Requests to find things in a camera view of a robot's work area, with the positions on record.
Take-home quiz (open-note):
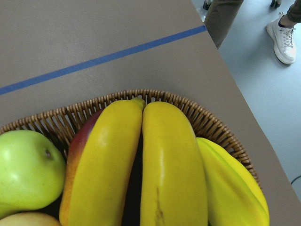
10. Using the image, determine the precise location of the red apple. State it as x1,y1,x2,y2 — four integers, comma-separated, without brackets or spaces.
59,110,103,226

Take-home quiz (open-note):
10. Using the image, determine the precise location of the yellow banana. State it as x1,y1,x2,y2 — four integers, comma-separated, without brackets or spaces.
140,102,208,226
59,97,145,226

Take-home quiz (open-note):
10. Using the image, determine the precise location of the brown wicker basket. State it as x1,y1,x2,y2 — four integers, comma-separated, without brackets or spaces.
0,89,260,183

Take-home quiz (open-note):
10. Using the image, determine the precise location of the white sneaker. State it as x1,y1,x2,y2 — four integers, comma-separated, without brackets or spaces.
266,12,296,65

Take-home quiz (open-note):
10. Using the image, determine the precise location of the pink apple at basket back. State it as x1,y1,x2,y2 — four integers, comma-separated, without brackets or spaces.
0,212,61,226

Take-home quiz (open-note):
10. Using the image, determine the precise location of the yellow starfruit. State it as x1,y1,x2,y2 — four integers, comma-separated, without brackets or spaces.
197,137,270,226

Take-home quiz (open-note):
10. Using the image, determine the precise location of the green pear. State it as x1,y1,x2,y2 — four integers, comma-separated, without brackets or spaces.
0,130,66,218

